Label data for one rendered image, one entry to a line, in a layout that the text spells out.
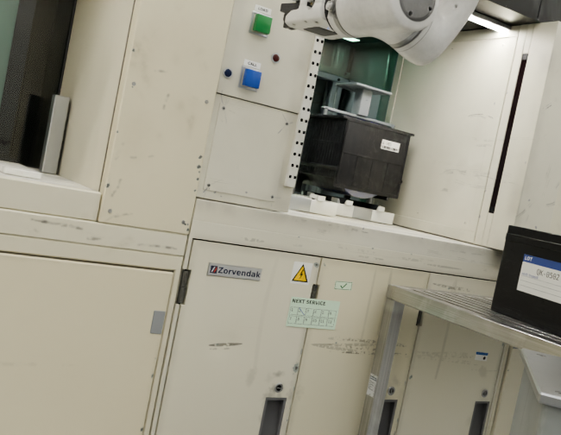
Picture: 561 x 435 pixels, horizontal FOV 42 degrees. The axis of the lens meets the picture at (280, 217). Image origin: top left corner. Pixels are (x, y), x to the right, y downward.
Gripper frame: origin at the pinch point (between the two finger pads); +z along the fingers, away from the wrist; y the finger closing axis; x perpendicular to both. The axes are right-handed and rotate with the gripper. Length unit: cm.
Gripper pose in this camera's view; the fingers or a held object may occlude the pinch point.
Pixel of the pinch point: (294, 18)
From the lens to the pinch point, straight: 127.3
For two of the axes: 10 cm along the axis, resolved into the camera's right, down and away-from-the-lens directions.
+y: 8.5, 1.4, 5.2
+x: 2.0, -9.8, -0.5
